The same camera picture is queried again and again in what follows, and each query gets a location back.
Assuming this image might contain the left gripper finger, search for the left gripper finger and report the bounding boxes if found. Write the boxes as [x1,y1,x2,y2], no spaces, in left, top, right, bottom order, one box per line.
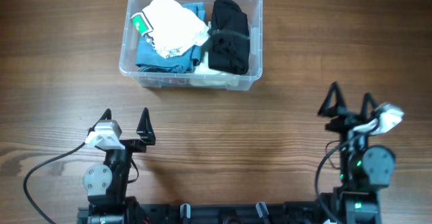
[136,107,156,145]
[88,109,111,132]

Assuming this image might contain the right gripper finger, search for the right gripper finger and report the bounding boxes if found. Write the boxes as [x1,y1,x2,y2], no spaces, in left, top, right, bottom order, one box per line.
[359,92,378,120]
[317,82,347,117]

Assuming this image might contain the blue denim jeans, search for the blue denim jeans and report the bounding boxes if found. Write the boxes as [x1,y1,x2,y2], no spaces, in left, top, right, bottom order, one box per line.
[135,3,206,74]

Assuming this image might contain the cream cloth garment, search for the cream cloth garment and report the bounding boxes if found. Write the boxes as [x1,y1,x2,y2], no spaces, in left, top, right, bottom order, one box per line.
[193,51,232,76]

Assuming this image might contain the white graphic t-shirt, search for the white graphic t-shirt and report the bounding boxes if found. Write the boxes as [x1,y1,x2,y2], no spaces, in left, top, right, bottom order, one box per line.
[130,0,210,59]

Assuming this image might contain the black knit garment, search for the black knit garment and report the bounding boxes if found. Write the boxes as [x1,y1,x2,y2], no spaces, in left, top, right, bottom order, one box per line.
[209,0,250,75]

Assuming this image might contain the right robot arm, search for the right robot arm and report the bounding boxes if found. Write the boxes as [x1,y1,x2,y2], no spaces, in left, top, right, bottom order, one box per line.
[315,82,404,223]

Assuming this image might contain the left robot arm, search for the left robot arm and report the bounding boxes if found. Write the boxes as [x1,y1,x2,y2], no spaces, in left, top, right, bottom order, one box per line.
[77,108,156,224]

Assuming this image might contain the clear plastic storage bin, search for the clear plastic storage bin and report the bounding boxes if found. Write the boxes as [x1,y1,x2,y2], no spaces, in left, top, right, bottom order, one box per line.
[119,0,263,91]

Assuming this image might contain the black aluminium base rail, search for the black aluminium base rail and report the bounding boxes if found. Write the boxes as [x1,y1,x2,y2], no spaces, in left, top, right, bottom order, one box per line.
[77,202,331,224]

